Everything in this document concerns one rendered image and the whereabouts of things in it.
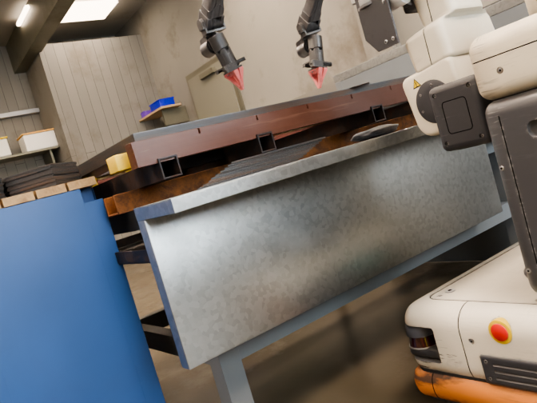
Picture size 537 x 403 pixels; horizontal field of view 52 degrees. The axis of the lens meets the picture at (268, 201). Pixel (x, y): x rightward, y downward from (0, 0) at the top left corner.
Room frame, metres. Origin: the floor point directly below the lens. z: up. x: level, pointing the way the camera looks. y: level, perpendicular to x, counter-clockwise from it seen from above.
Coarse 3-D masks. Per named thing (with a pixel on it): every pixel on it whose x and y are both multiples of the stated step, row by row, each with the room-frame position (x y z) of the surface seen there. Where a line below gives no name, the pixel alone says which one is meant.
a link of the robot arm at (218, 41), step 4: (216, 32) 1.92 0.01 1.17; (220, 32) 1.93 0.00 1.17; (212, 36) 1.92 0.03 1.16; (216, 36) 1.91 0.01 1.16; (220, 36) 1.92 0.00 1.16; (224, 36) 1.93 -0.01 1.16; (208, 40) 1.95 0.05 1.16; (212, 40) 1.92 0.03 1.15; (216, 40) 1.92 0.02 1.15; (220, 40) 1.92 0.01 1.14; (224, 40) 1.92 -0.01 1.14; (208, 44) 1.97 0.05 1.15; (212, 44) 1.93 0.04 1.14; (216, 44) 1.92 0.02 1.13; (220, 44) 1.92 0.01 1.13; (224, 44) 1.92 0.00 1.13; (228, 44) 1.94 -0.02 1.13; (212, 48) 1.97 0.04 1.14; (216, 48) 1.93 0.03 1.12; (220, 48) 1.92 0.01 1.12; (220, 52) 1.94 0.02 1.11
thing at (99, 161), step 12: (372, 84) 1.80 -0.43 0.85; (384, 84) 1.83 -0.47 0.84; (312, 96) 1.65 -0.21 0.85; (324, 96) 1.68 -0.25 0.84; (336, 96) 1.71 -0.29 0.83; (264, 108) 1.55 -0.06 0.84; (276, 108) 1.57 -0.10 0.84; (204, 120) 1.43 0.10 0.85; (216, 120) 1.45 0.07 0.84; (228, 120) 1.47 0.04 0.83; (144, 132) 1.34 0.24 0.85; (156, 132) 1.36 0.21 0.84; (168, 132) 1.37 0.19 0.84; (120, 144) 1.40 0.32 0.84; (96, 156) 1.55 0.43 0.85; (108, 156) 1.48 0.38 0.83; (84, 168) 1.66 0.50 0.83; (96, 168) 1.58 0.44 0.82; (108, 168) 1.68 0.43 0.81
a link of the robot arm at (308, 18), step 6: (306, 0) 2.12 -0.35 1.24; (312, 0) 2.09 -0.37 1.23; (318, 0) 2.08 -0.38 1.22; (306, 6) 2.13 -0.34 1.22; (312, 6) 2.10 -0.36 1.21; (318, 6) 2.11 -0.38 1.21; (306, 12) 2.13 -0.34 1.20; (312, 12) 2.11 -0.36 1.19; (318, 12) 2.13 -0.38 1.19; (300, 18) 2.16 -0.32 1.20; (306, 18) 2.14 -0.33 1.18; (312, 18) 2.14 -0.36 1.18; (318, 18) 2.16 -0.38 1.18; (306, 24) 2.15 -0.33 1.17; (312, 24) 2.17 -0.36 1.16; (318, 24) 2.18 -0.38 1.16; (306, 30) 2.16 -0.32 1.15; (312, 30) 2.19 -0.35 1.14
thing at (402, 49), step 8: (504, 0) 2.16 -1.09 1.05; (512, 0) 2.14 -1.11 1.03; (520, 0) 2.11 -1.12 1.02; (488, 8) 2.22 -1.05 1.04; (496, 8) 2.19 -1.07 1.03; (504, 8) 2.17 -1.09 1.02; (400, 48) 2.60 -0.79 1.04; (384, 56) 2.68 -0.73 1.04; (392, 56) 2.64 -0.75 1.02; (360, 64) 2.81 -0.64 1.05; (368, 64) 2.77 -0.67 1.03; (376, 64) 2.73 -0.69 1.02; (344, 72) 2.91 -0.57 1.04; (352, 72) 2.87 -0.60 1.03; (360, 72) 2.82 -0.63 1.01; (336, 80) 2.97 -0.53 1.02
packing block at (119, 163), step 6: (114, 156) 1.33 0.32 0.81; (120, 156) 1.34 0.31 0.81; (126, 156) 1.35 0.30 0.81; (108, 162) 1.37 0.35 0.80; (114, 162) 1.33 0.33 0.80; (120, 162) 1.33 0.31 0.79; (126, 162) 1.34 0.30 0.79; (114, 168) 1.34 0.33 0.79; (120, 168) 1.33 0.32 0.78; (126, 168) 1.34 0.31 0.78
